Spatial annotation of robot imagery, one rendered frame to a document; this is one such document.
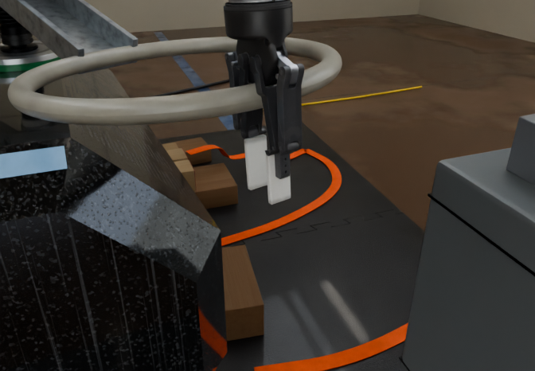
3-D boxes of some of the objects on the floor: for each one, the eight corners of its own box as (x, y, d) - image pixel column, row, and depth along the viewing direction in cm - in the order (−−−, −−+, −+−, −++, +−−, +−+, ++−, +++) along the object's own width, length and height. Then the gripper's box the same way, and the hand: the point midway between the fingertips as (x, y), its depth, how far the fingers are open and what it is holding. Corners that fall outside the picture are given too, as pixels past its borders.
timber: (264, 335, 141) (263, 304, 135) (224, 341, 138) (222, 310, 133) (246, 271, 167) (245, 244, 161) (212, 276, 164) (210, 248, 159)
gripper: (336, -2, 46) (335, 210, 55) (247, -6, 60) (258, 165, 69) (272, 4, 42) (283, 231, 52) (193, -1, 56) (212, 178, 66)
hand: (267, 170), depth 59 cm, fingers closed on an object, 4 cm apart
